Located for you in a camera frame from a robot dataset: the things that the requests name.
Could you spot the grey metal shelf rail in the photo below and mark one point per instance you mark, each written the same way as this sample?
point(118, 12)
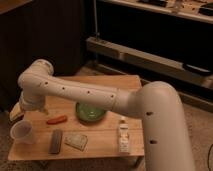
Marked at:
point(149, 61)

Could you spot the black object on shelf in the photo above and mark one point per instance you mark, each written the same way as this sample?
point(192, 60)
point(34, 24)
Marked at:
point(197, 70)

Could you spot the green ceramic bowl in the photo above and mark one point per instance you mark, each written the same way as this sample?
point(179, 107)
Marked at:
point(88, 113)

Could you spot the white bottle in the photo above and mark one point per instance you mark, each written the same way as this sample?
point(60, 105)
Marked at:
point(123, 136)

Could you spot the dark grey rectangular block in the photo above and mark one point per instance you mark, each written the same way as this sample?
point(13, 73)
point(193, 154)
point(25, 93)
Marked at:
point(56, 140)

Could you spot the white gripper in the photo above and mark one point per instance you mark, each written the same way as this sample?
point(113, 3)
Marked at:
point(28, 103)

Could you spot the beige sponge pad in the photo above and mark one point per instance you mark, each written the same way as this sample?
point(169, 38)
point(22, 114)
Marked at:
point(77, 141)

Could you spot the translucent white cup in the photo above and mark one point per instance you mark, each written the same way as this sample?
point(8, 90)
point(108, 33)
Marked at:
point(22, 132)

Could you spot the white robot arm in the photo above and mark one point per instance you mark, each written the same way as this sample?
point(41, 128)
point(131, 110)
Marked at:
point(167, 143)

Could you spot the wooden table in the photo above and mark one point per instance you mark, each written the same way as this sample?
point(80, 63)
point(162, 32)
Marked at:
point(102, 135)

